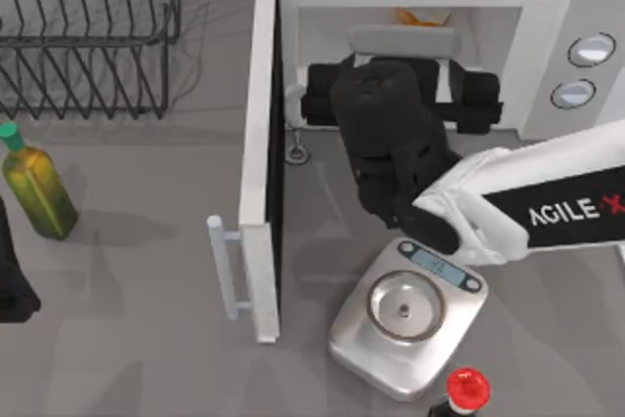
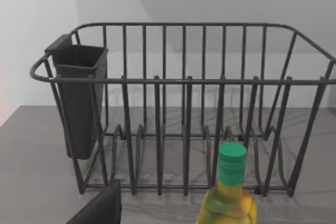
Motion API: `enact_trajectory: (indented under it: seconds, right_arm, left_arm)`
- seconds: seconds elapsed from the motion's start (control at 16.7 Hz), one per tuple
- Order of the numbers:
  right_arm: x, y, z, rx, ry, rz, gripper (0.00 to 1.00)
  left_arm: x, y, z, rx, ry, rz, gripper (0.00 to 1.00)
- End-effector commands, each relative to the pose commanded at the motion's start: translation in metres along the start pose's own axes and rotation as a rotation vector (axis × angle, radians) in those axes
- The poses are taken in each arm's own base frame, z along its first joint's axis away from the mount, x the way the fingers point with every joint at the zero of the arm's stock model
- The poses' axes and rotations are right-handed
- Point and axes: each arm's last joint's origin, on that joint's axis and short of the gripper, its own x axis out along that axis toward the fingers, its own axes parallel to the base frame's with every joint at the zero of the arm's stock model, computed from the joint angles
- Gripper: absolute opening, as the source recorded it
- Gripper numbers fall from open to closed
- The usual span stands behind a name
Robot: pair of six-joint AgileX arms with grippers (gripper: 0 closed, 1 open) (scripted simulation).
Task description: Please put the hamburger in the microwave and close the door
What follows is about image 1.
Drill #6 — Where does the round microwave knob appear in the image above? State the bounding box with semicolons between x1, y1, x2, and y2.
566;31;617;68
550;78;598;109

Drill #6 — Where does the orange food item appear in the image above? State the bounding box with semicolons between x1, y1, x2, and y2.
392;6;453;28

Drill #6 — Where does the pale microwave oven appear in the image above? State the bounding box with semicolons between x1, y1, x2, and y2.
256;0;625;146

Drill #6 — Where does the pale microwave door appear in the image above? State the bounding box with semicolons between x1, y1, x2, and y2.
237;0;285;345

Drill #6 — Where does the silver kitchen scale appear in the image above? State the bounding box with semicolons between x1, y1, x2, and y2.
327;236;490;401

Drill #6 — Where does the dark bottle with red cap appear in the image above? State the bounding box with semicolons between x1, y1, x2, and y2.
426;366;493;417

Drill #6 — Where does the green bottle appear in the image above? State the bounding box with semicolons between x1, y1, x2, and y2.
0;122;80;241

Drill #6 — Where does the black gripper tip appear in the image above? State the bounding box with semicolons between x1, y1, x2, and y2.
0;196;43;325

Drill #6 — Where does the white hook with grey ring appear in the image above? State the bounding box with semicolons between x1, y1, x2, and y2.
284;83;313;165

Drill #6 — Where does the pale microwave door handle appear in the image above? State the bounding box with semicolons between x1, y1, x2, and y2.
206;214;256;323

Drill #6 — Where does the dark wire dish rack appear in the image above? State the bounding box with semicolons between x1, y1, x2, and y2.
0;0;188;121

